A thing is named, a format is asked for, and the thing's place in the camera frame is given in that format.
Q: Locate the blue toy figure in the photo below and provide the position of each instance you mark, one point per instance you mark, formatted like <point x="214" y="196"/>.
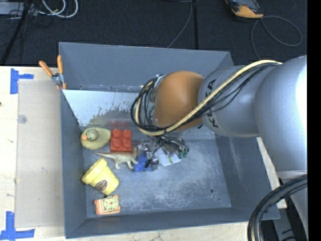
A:
<point x="141" y="166"/>

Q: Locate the grey metal bin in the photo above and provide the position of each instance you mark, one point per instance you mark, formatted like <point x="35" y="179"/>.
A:
<point x="175" y="184"/>

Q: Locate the red toy building block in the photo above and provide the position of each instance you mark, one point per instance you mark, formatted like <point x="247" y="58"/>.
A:
<point x="121" y="140"/>

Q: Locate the tan toy dinosaur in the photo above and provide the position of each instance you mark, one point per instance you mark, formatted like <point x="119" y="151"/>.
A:
<point x="121" y="157"/>

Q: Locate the yellow toy flower pot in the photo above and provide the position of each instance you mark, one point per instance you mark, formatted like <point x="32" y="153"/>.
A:
<point x="102" y="177"/>

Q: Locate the yellow rubber duck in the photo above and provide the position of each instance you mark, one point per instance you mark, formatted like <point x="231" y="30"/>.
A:
<point x="96" y="138"/>

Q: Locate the orange toy clock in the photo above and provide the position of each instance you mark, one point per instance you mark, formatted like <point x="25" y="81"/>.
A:
<point x="107" y="205"/>

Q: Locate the pale wood flat board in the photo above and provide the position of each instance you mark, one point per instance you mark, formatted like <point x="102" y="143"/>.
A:
<point x="37" y="147"/>

